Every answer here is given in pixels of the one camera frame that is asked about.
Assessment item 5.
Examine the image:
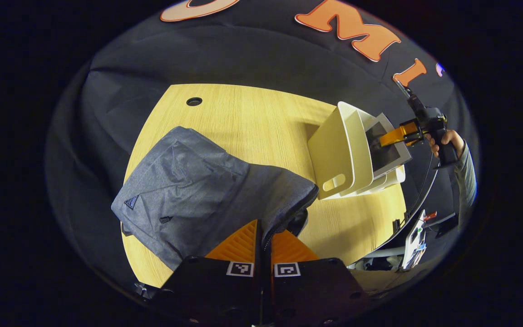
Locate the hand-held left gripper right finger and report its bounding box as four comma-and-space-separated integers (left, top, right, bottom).
268, 229, 369, 327

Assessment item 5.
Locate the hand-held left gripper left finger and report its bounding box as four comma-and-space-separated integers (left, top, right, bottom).
159, 219, 262, 327

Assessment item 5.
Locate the grey photo cover book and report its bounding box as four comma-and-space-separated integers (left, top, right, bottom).
364, 113, 413, 180

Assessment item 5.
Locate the cream plastic bookshelf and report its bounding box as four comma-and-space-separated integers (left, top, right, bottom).
307, 101, 406, 201

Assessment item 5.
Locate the grey schoolbag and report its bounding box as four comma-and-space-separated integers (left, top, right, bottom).
111, 126, 320, 273

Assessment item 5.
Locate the black monitor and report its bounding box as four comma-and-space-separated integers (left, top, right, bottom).
435, 213, 460, 239

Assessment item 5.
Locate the white cluttered desk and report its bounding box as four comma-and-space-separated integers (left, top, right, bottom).
400, 209, 428, 272

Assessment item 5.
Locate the black backdrop cloth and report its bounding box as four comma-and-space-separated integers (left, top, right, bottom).
46, 0, 475, 291

